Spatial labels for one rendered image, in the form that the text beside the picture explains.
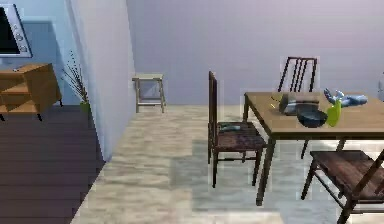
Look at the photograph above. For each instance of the small grey remote control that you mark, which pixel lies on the small grey remote control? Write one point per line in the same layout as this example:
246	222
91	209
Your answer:
230	126

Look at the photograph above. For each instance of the dark wooden dining chair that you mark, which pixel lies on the dark wooden dining chair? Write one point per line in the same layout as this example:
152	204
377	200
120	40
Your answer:
238	136
350	170
298	71

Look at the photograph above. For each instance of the small pale wooden stool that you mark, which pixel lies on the small pale wooden stool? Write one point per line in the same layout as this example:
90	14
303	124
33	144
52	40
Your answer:
149	78

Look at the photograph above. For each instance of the twig plant in green pot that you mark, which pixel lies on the twig plant in green pot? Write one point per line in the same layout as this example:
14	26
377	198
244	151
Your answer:
80	86

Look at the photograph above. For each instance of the dark blue bowl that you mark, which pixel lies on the dark blue bowl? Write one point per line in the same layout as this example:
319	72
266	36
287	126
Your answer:
312	118

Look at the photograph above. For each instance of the blue hand statue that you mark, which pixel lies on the blue hand statue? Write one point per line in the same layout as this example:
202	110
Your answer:
348	99

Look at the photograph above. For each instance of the brown wooden dining table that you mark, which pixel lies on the brown wooden dining table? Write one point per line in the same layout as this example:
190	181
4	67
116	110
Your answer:
353	120

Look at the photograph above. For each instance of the orange wooden tv stand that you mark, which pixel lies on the orange wooden tv stand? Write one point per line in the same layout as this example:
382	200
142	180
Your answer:
30	86

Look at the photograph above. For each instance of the silver framed television set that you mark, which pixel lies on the silver framed television set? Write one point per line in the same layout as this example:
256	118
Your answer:
8	33

